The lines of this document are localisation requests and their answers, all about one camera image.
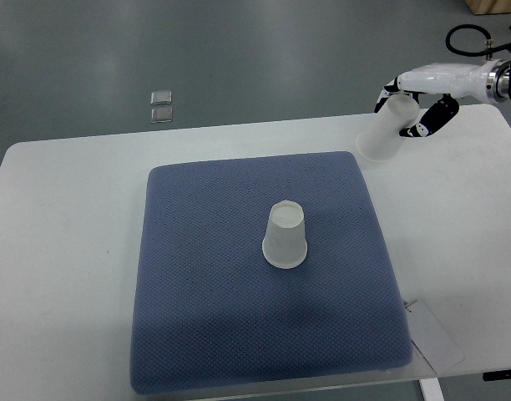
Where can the black table control panel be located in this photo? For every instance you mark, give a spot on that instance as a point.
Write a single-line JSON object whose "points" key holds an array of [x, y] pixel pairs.
{"points": [[497, 375]]}

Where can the white paper cup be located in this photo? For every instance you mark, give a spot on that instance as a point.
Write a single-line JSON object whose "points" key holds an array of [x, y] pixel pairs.
{"points": [[381, 141], [284, 245]]}

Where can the wooden box corner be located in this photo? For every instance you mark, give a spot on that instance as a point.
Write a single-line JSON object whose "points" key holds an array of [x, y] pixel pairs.
{"points": [[489, 7]]}

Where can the upper metal floor plate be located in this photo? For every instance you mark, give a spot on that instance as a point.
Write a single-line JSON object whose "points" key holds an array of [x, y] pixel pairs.
{"points": [[161, 97]]}

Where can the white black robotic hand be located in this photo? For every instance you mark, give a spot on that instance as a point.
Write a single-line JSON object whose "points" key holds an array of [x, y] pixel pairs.
{"points": [[487, 83]]}

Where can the white table leg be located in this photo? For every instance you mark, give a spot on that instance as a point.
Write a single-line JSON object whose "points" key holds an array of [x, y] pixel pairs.
{"points": [[431, 389]]}

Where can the white paper tag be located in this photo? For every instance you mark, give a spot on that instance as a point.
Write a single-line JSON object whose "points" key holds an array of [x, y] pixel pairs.
{"points": [[431, 339]]}

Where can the blue mesh cushion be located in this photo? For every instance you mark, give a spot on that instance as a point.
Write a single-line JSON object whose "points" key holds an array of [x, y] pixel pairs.
{"points": [[209, 310]]}

